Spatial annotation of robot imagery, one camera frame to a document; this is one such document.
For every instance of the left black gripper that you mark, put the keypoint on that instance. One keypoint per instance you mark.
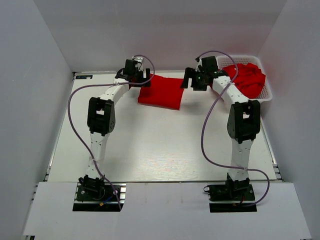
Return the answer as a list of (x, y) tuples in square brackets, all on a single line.
[(147, 73)]

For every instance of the red t shirt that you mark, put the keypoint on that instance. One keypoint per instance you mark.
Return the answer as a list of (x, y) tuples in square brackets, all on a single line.
[(165, 92)]

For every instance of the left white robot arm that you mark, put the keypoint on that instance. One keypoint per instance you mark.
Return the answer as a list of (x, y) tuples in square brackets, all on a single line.
[(101, 117)]

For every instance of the blue table label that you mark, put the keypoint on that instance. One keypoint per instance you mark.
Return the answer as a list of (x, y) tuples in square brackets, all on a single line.
[(83, 77)]

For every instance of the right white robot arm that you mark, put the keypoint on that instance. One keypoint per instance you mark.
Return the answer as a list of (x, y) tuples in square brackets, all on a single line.
[(244, 121)]

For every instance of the white plastic basket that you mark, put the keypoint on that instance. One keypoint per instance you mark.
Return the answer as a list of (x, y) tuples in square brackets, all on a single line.
[(228, 64)]

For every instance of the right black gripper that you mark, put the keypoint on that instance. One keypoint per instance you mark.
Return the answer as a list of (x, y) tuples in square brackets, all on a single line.
[(191, 73)]

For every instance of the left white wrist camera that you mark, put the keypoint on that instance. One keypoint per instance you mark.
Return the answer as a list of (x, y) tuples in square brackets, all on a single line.
[(139, 60)]

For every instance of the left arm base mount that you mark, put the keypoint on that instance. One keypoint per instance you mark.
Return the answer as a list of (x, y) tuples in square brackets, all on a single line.
[(96, 195)]

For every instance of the red shirts in basket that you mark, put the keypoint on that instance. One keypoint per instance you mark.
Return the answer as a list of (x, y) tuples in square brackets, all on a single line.
[(250, 80)]

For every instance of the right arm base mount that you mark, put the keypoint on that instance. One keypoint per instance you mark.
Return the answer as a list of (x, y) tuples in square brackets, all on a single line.
[(222, 201)]

